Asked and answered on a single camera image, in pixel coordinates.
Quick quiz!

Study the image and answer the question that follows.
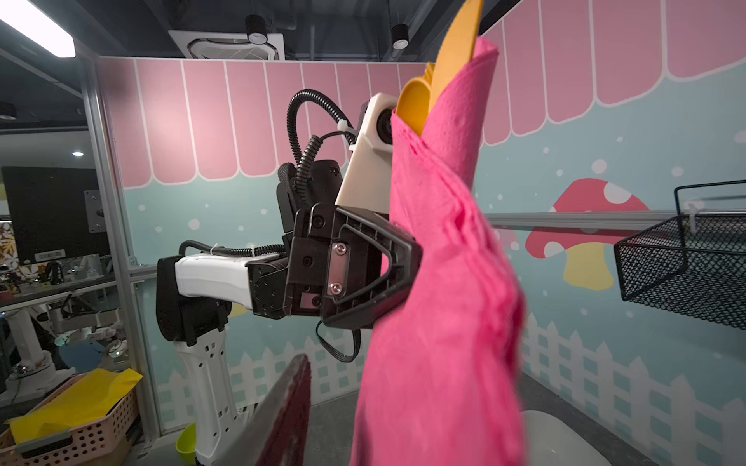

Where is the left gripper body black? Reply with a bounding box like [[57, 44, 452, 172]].
[[247, 203, 350, 320]]

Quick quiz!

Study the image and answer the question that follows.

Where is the white plastic tub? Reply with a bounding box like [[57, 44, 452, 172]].
[[522, 411, 611, 466]]

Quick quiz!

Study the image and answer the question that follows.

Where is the orange plastic knife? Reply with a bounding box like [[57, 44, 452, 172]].
[[429, 0, 484, 111]]

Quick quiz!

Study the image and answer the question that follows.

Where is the lime green bowl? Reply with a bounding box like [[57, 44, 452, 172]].
[[175, 423, 196, 466]]

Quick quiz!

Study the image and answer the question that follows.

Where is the pink paper napkin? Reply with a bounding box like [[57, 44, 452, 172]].
[[351, 38, 526, 465]]

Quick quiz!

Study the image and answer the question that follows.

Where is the black mesh wall basket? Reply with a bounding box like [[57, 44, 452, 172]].
[[614, 180, 745, 330]]

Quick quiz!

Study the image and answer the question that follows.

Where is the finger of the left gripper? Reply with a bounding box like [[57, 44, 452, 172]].
[[321, 207, 423, 329]]

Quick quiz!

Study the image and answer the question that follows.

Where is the pink perforated crate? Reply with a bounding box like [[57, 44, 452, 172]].
[[1, 374, 142, 465]]

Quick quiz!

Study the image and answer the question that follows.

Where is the black computer monitor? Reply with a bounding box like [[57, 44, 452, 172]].
[[2, 166, 110, 265]]

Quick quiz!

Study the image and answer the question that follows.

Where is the yellow sheet in crate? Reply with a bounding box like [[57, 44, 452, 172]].
[[10, 369, 143, 444]]

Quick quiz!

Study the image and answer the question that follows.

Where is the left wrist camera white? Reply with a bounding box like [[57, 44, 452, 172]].
[[336, 93, 397, 215]]

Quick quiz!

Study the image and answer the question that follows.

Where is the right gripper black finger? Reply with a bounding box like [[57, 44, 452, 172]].
[[216, 355, 311, 466]]

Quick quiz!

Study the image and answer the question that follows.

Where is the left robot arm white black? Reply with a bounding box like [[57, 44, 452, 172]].
[[157, 89, 423, 465]]

